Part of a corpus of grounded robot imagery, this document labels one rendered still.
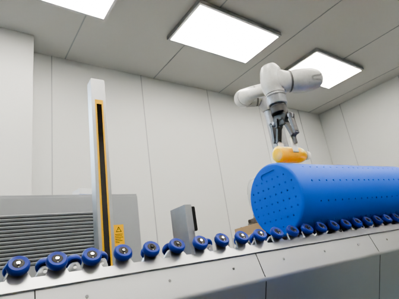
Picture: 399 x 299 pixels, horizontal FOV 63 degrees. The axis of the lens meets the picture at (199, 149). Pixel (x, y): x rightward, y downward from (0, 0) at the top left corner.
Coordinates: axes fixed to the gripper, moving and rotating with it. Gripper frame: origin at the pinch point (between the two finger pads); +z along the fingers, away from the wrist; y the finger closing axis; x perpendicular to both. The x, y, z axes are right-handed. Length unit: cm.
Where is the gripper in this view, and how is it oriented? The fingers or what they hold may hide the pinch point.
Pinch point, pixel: (288, 148)
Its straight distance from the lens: 146.3
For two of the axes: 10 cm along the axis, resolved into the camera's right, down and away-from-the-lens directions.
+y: -5.1, 3.3, 7.9
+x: -8.5, -0.4, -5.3
